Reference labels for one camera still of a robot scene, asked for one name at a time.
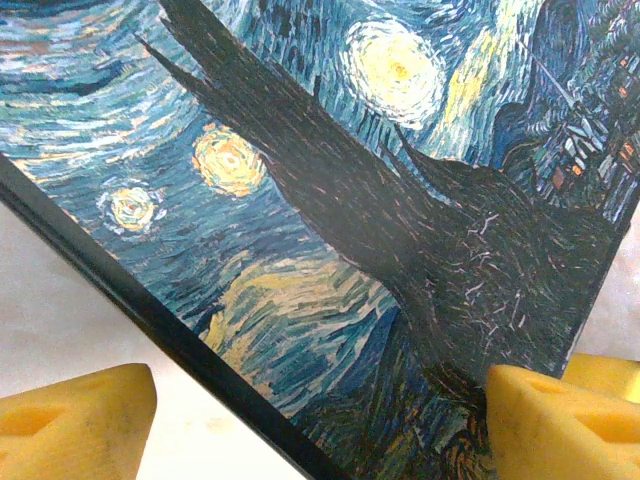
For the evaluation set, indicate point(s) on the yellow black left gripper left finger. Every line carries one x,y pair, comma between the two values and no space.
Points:
70,430

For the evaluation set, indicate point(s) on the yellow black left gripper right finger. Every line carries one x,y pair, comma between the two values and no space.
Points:
560,435

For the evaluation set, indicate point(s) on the starry night print box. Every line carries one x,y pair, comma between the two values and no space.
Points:
320,200

